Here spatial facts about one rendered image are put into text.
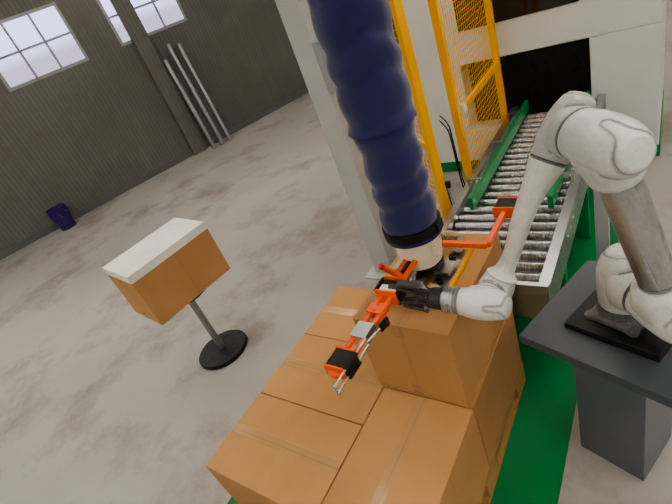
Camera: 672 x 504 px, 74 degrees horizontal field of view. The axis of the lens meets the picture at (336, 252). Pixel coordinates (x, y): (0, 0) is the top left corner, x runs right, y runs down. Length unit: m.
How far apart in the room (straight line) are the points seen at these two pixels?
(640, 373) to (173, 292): 2.49
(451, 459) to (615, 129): 1.19
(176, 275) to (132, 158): 6.67
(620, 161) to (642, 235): 0.28
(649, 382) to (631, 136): 0.83
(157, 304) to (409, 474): 1.90
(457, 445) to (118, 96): 8.68
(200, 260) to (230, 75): 7.44
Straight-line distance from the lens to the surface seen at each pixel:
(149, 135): 9.64
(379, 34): 1.42
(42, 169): 9.40
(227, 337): 3.69
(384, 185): 1.54
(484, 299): 1.43
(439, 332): 1.60
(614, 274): 1.67
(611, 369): 1.71
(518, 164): 3.49
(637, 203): 1.30
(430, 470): 1.78
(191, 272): 3.10
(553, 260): 2.39
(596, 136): 1.17
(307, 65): 2.95
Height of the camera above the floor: 2.06
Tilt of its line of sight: 30 degrees down
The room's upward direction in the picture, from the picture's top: 23 degrees counter-clockwise
